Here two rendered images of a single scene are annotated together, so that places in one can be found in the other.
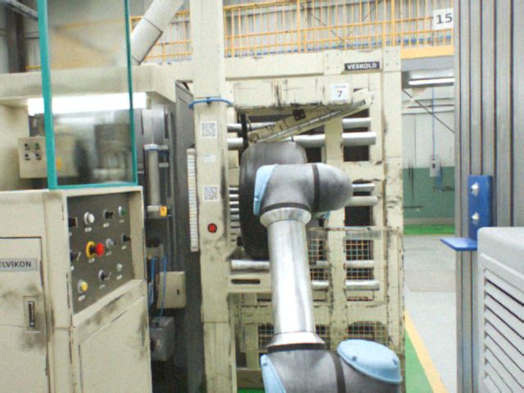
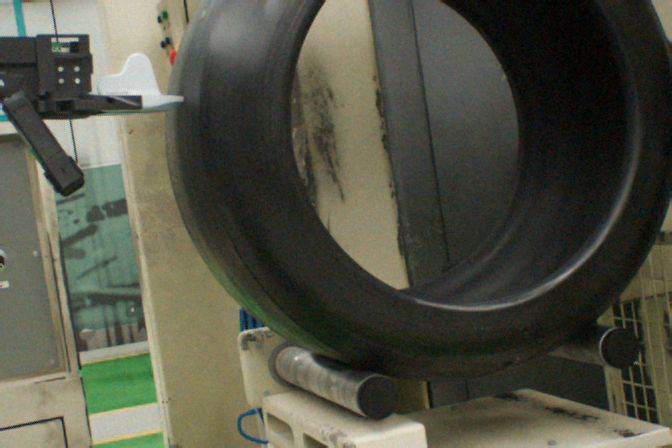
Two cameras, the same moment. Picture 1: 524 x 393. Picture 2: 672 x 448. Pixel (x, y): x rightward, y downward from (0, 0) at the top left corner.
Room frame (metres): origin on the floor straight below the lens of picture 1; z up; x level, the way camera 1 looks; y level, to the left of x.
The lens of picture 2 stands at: (1.28, -1.40, 1.14)
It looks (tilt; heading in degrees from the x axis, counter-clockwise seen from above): 3 degrees down; 67
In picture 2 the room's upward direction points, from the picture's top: 8 degrees counter-clockwise
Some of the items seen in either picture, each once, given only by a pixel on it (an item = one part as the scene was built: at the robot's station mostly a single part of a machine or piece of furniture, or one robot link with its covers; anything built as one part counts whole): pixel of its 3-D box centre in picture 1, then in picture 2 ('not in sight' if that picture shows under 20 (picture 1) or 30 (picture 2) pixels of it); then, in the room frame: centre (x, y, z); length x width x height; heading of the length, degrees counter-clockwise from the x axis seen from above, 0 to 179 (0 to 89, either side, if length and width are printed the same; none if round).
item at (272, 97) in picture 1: (293, 97); not in sight; (2.24, -0.19, 1.71); 0.61 x 0.25 x 0.15; 84
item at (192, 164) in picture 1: (195, 200); not in sight; (1.94, 0.31, 1.19); 0.05 x 0.04 x 0.48; 174
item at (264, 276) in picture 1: (268, 278); (337, 433); (1.82, -0.02, 0.83); 0.36 x 0.09 x 0.06; 84
